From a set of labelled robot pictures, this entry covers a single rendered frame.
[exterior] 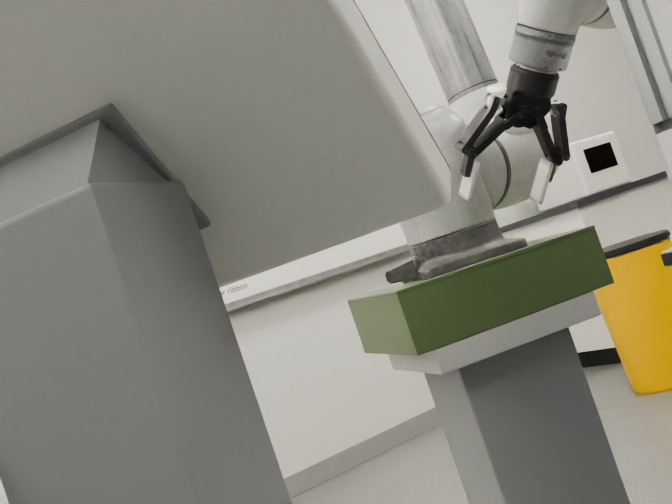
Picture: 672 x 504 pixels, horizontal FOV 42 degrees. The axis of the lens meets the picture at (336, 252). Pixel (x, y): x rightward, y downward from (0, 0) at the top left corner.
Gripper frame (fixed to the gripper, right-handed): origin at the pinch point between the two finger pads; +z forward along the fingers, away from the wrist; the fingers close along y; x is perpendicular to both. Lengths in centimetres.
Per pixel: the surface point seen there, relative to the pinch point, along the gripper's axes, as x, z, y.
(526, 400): -16.9, 28.3, 2.5
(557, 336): -13.0, 19.1, 8.1
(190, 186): -47, -15, -63
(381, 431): 218, 209, 122
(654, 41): -49, -32, -24
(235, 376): -57, -4, -60
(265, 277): 256, 140, 60
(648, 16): -48, -34, -24
